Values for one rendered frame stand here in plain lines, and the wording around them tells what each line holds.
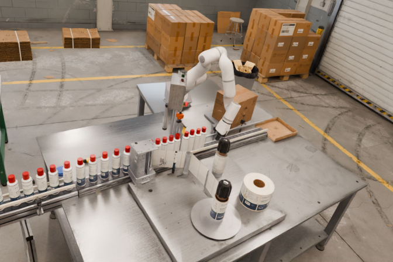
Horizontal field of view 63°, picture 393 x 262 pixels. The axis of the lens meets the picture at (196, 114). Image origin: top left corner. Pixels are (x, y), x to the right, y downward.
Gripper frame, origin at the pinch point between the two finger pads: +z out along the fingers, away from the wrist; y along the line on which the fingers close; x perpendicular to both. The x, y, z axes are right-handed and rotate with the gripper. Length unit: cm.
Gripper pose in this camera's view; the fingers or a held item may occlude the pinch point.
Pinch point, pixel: (217, 137)
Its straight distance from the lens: 255.0
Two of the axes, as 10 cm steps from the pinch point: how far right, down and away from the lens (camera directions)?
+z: -4.3, 8.5, 3.0
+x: 7.2, 1.2, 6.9
